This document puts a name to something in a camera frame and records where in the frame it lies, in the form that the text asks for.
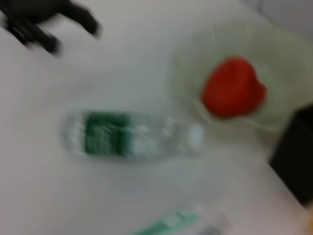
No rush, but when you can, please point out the translucent green wavy fruit plate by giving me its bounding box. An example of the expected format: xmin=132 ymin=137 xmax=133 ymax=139
xmin=168 ymin=21 xmax=313 ymax=133

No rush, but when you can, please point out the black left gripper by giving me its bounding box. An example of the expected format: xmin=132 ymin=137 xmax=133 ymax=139
xmin=0 ymin=0 xmax=102 ymax=56

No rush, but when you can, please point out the mint green utility knife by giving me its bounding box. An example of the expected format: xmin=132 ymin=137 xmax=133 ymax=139
xmin=132 ymin=202 xmax=205 ymax=235

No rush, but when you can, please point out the black mesh pen holder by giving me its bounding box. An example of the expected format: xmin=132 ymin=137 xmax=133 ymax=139
xmin=268 ymin=104 xmax=313 ymax=206

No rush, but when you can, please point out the clear water bottle green label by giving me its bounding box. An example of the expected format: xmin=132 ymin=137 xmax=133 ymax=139
xmin=60 ymin=110 xmax=205 ymax=161

